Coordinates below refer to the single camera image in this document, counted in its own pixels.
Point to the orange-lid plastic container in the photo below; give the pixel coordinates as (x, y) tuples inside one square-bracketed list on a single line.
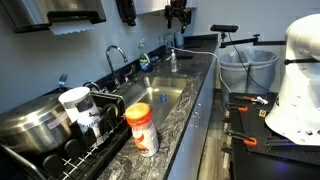
[(142, 130)]

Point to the stainless steel pot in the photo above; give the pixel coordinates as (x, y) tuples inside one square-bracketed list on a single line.
[(30, 126)]

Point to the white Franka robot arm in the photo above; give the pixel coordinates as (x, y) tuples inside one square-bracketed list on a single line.
[(296, 100)]

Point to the small chrome faucet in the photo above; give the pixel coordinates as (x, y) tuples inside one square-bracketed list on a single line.
[(91, 84)]

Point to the small white part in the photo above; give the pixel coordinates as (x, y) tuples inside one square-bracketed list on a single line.
[(262, 100)]

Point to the grey plastic trash bin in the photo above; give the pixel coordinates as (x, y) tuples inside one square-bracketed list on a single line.
[(233, 75), (263, 71)]

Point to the stainless steel sink basin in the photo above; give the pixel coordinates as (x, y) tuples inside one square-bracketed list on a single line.
[(146, 106)]

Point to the tall chrome gooseneck faucet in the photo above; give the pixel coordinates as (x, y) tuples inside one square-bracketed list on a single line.
[(111, 66)]

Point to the black wall soap dispenser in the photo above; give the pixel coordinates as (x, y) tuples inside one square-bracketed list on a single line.
[(126, 11)]

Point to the black dish rack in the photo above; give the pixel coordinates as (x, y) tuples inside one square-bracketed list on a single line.
[(83, 161)]

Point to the clear drinking glass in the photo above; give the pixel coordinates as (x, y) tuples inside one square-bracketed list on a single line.
[(168, 40)]

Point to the white wall cabinet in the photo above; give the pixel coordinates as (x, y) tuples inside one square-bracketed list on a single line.
[(150, 6)]

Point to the black stereo camera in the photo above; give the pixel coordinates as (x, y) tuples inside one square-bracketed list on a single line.
[(224, 28)]

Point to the steel paper towel dispenser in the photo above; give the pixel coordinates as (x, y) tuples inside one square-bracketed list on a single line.
[(33, 13)]

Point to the black flat block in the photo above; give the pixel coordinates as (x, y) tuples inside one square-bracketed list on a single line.
[(185, 56)]

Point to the white cup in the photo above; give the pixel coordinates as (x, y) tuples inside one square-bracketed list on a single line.
[(179, 39)]

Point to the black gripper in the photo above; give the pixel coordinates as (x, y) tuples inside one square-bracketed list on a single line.
[(178, 10)]

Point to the white paper towel sheet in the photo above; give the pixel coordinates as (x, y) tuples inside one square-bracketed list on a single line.
[(70, 28)]

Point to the green dish soap bottle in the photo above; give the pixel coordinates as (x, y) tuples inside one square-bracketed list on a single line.
[(144, 61)]

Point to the white base cabinet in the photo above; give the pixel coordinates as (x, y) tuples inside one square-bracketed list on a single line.
[(196, 140)]

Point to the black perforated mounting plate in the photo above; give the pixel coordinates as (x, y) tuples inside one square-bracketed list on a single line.
[(253, 126)]

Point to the small square marker tag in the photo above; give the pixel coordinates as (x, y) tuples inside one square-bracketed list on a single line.
[(262, 113)]

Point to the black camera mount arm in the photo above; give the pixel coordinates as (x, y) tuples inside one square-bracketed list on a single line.
[(246, 41)]

